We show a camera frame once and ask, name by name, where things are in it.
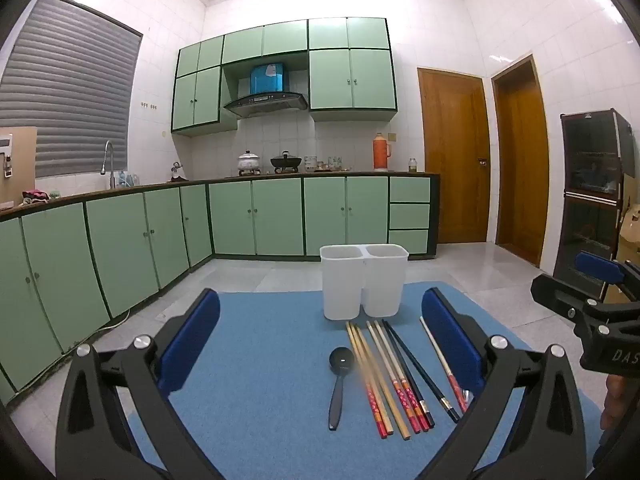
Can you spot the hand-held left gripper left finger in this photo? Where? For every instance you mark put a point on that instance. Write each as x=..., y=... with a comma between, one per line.
x=192, y=340

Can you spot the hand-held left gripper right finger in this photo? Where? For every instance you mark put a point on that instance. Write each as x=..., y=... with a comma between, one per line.
x=450, y=340

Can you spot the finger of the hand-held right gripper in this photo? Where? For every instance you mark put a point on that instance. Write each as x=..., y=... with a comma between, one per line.
x=560, y=292
x=597, y=266

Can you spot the black chopstick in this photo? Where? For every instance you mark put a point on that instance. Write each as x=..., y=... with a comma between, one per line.
x=397, y=350
x=425, y=375

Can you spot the red-patterned wooden chopstick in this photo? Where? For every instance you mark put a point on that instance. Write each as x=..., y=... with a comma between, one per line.
x=381, y=410
x=376, y=420

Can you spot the plain wooden chopstick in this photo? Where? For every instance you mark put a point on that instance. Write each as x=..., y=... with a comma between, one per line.
x=397, y=425

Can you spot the black plastic spoon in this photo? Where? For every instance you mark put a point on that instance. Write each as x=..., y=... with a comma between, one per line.
x=341, y=360

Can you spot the white two-compartment utensil holder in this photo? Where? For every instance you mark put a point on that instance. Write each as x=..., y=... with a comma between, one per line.
x=342, y=285

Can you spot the person's right hand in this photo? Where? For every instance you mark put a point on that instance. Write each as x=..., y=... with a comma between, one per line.
x=612, y=402

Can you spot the white red-ended chopstick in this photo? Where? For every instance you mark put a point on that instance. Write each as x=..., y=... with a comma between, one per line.
x=436, y=350

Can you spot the cardboard box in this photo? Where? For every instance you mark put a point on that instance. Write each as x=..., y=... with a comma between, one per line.
x=631, y=230

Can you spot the blue table mat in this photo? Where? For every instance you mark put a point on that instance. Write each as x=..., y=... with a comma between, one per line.
x=260, y=340

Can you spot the orange-banded red wooden chopstick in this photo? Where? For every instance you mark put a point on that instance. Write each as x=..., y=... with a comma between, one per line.
x=406, y=410
x=416, y=410

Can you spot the black glass-door cabinet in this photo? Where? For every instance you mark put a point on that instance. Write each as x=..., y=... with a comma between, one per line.
x=592, y=170

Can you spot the wooden door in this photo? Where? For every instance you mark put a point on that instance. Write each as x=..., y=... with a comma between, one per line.
x=452, y=155
x=522, y=160

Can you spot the green base cabinets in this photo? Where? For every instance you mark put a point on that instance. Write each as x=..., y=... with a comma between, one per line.
x=280, y=220

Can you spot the metal kettle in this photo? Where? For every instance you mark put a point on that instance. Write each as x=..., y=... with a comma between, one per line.
x=177, y=172

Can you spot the small glass jar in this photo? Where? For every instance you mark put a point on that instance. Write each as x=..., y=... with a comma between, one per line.
x=413, y=165

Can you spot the silver cooking pot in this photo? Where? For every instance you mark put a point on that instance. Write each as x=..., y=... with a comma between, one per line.
x=248, y=162

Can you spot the orange thermos flask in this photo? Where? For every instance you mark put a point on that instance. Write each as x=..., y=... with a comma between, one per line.
x=380, y=155

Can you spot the chrome kitchen faucet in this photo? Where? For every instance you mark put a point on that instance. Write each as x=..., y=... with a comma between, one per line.
x=108, y=160

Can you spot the black wok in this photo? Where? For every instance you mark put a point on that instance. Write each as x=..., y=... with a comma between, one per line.
x=286, y=162

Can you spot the red cloth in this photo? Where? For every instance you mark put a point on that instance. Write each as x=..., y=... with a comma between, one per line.
x=34, y=195

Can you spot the row of glass jars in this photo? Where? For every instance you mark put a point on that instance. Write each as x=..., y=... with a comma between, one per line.
x=322, y=164

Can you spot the black range hood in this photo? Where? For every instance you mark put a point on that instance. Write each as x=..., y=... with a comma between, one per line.
x=267, y=102

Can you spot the grey window blind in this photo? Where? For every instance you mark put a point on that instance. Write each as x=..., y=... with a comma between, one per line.
x=65, y=85

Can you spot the white wall device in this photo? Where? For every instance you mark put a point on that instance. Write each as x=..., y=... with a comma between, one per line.
x=5, y=152

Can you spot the green wall cabinets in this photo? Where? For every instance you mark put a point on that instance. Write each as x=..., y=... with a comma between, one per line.
x=350, y=75

